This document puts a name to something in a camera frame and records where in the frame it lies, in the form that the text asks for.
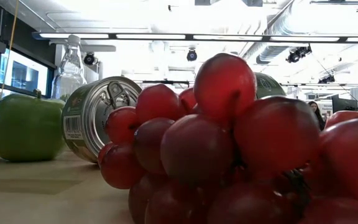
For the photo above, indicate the red grape bunch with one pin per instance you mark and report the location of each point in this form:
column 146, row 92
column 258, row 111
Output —
column 222, row 149

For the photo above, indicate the black ceiling camera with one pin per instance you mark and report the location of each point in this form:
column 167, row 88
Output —
column 89, row 59
column 192, row 55
column 297, row 54

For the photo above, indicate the black monitor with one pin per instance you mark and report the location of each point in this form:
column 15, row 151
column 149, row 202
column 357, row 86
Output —
column 345, row 104

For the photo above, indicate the long ceiling light strip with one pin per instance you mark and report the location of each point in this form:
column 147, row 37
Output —
column 151, row 36

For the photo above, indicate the clear bottle white cap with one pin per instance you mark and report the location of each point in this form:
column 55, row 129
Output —
column 70, row 74

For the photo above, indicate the silver can barcode label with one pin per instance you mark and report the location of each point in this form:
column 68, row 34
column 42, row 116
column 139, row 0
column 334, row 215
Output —
column 89, row 118

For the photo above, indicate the large black-framed window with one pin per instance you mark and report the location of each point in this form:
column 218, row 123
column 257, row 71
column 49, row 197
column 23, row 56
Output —
column 23, row 74

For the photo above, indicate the green apple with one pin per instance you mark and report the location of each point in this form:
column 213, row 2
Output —
column 26, row 127

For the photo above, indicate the silver ventilation duct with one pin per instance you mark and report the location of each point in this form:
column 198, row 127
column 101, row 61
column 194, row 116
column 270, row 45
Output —
column 272, row 51

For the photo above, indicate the person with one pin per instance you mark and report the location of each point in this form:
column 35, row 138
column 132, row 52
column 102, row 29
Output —
column 317, row 115

